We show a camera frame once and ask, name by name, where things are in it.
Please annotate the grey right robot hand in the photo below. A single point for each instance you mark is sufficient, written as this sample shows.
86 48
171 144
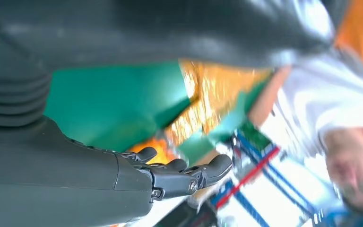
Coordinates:
43 175

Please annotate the yellow taped cardboard mat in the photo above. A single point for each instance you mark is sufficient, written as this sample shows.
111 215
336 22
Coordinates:
212 94

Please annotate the blue metal rack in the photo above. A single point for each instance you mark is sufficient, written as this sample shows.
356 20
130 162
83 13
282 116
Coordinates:
272 175

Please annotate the person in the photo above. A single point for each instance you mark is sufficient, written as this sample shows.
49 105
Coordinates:
319 94

